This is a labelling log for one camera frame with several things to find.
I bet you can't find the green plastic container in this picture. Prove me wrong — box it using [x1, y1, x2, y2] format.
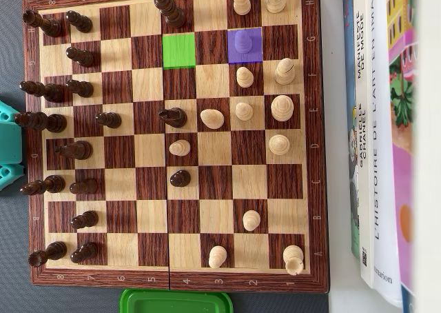
[119, 287, 234, 313]

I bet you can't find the white Gabrielle Chanel book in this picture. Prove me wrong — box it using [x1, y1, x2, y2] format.
[354, 0, 377, 289]

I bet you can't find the dark wooden bishop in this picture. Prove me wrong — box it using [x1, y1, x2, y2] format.
[19, 80, 65, 103]
[19, 174, 66, 196]

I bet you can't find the light wooden king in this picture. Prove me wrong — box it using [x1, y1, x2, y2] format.
[270, 94, 294, 123]

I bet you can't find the dark wooden pawn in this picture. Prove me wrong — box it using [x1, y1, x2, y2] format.
[95, 112, 122, 129]
[65, 10, 93, 34]
[70, 210, 99, 230]
[70, 241, 99, 264]
[65, 46, 96, 68]
[69, 178, 99, 196]
[170, 170, 192, 189]
[65, 79, 94, 99]

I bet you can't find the dark wooden rook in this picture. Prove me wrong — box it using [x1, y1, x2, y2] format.
[22, 9, 63, 38]
[28, 241, 68, 268]

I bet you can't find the dark wooden king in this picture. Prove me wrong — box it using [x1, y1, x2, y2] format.
[14, 111, 68, 134]

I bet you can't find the thick white art book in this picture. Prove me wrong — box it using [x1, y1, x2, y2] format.
[370, 0, 404, 307]

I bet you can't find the dark wooden queen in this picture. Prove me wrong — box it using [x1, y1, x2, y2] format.
[154, 0, 186, 28]

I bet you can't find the light wooden bishop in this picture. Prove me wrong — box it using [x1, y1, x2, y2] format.
[274, 57, 296, 85]

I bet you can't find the dark wooden knight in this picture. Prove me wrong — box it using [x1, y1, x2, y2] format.
[54, 140, 93, 161]
[158, 107, 188, 128]

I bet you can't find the light pawn lying centre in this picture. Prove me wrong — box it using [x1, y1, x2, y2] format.
[199, 108, 225, 128]

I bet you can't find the wooden folding chessboard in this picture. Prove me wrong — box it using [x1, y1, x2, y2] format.
[22, 0, 331, 295]

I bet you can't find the blue children's picture book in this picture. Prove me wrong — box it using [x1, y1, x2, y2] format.
[342, 0, 362, 259]

